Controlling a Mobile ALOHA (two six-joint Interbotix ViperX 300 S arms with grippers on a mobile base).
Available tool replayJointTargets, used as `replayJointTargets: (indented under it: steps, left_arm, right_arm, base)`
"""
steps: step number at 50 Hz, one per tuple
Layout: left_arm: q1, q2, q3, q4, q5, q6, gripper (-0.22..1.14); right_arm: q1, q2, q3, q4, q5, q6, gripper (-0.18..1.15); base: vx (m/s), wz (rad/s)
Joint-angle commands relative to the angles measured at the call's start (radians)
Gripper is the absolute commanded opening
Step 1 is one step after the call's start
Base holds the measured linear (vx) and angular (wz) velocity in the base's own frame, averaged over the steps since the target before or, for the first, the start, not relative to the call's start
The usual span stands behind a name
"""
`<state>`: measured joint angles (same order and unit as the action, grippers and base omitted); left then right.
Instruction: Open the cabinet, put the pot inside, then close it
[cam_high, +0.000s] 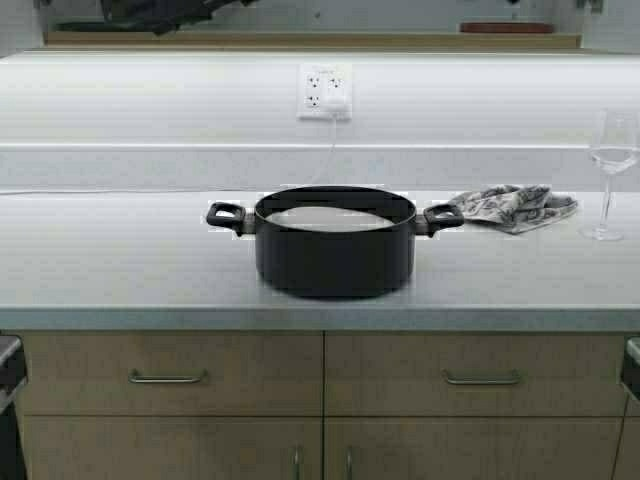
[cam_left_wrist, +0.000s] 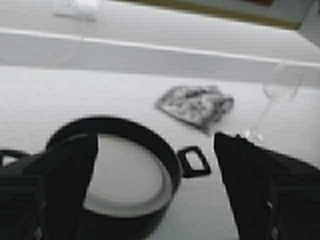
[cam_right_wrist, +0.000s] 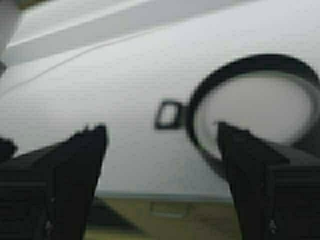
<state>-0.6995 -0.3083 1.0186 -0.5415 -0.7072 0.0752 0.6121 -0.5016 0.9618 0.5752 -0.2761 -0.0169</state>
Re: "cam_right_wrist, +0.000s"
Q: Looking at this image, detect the middle drawer metal handle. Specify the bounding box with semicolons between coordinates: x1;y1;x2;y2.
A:
149;202;190;218

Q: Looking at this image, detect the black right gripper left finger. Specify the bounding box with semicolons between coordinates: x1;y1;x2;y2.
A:
0;124;108;240

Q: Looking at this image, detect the black two-handled cooking pot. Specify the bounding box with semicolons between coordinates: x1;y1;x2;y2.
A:
154;53;320;175

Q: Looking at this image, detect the middle beige drawer front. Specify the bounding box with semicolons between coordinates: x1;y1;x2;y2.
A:
84;197;242;240

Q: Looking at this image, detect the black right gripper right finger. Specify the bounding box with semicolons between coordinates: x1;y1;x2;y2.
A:
217;121;320;240

